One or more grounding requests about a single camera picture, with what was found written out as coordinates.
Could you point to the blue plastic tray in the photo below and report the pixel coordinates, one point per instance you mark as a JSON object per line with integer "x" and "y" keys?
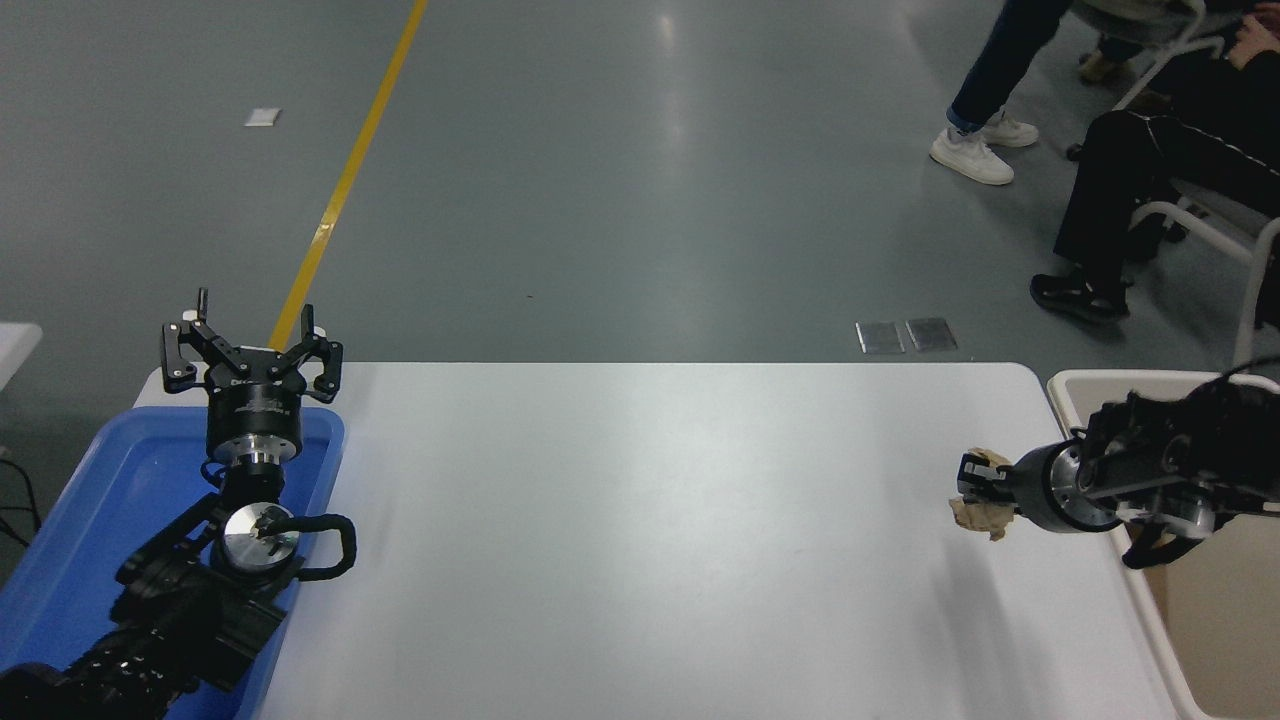
{"x": 110, "y": 480}

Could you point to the white frame chair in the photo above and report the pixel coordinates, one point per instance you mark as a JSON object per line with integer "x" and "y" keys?
{"x": 1150, "y": 15}
{"x": 1215, "y": 228}

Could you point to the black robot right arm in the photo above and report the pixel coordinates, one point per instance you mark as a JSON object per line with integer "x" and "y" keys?
{"x": 1180, "y": 450}

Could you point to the person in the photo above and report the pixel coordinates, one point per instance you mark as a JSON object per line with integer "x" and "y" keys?
{"x": 1100, "y": 68}
{"x": 1110, "y": 180}
{"x": 1000, "y": 60}

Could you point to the small white floor tag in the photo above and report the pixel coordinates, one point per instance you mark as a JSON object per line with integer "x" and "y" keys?
{"x": 262, "y": 117}

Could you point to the white side table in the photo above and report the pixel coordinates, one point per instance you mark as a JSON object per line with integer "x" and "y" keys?
{"x": 15, "y": 350}

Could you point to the large pale bin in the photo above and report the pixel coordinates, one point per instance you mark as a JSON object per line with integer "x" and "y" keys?
{"x": 1230, "y": 620}

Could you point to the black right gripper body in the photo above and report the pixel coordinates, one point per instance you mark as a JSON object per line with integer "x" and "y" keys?
{"x": 1042, "y": 488}

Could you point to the tan paper ball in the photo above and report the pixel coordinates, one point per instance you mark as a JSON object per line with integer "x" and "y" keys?
{"x": 975, "y": 517}

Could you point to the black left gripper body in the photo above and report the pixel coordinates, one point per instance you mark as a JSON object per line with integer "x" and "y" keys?
{"x": 255, "y": 403}

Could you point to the metal floor plate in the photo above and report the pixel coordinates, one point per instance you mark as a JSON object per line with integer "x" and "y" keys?
{"x": 931, "y": 334}
{"x": 880, "y": 337}

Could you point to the person's hand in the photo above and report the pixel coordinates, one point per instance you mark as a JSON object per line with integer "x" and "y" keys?
{"x": 1262, "y": 40}

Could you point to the yellow floor tape line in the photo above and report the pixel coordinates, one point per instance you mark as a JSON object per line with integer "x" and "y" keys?
{"x": 345, "y": 180}

